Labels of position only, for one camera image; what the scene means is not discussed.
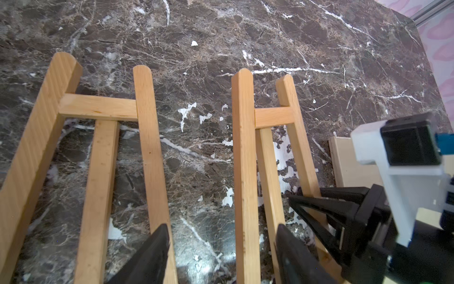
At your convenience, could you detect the wooden easel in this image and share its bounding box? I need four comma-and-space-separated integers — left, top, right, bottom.
231, 68, 350, 284
1, 52, 177, 284

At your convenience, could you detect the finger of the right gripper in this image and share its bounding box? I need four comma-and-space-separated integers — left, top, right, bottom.
288, 195, 359, 263
296, 186, 371, 205

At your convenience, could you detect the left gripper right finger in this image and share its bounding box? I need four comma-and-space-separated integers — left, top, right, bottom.
275, 224, 336, 284

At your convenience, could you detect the plywood board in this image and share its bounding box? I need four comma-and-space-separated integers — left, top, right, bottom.
329, 137, 454, 229

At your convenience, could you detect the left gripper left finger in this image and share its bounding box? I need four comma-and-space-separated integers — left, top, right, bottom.
108, 223, 170, 284

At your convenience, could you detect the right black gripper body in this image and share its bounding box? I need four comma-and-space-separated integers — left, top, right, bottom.
340, 185, 454, 284

